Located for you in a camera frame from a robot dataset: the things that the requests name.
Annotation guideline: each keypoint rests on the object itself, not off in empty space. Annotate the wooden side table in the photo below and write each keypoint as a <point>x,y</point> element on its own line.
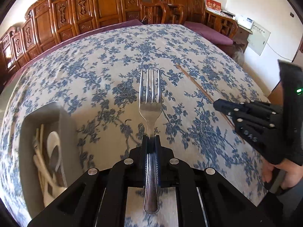
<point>241,37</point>

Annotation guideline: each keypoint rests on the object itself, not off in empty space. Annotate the grey metal rectangular tray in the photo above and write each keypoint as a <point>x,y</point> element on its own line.
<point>54,118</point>

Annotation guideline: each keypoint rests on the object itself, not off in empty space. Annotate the red calendar card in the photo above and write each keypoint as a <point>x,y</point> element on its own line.
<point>213,6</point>

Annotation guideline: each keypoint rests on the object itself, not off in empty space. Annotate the person's right hand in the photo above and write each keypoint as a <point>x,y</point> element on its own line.
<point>291,173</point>

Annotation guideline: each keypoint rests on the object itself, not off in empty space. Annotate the white wall panel box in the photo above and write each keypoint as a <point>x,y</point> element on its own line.
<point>258,39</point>

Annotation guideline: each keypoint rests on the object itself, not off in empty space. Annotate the steel fork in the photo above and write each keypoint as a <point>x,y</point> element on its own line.
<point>150,108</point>

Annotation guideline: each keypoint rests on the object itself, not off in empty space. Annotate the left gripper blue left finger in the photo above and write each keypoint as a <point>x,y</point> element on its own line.
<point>144,145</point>

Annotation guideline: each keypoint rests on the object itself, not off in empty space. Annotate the plastic bag under table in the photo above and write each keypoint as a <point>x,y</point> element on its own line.
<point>238,55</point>

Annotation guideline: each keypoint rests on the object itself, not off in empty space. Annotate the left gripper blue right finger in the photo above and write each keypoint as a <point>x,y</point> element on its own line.
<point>158,158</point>

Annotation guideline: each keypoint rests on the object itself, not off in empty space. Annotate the purple armchair cushion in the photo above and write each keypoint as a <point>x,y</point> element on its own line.
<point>208,33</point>

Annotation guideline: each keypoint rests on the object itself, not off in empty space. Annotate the large white plastic spoon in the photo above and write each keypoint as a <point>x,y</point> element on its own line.
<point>54,150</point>

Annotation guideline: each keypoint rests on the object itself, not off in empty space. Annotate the light bamboo chopstick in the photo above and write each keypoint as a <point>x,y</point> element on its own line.
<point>41,162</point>

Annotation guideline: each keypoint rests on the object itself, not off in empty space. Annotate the white plastic fork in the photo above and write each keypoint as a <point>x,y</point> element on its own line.
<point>56,189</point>

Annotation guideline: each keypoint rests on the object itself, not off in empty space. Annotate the carved wooden sofa bench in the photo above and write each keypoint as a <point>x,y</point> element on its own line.
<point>51,22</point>

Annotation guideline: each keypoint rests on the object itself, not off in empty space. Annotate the carved wooden armchair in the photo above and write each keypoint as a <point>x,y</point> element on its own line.
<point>181,11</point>

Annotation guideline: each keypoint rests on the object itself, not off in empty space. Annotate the white device on side table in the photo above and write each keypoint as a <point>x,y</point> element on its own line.
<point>243,21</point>

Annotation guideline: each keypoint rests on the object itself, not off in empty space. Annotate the blue floral tablecloth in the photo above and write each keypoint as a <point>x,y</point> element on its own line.
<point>97,80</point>

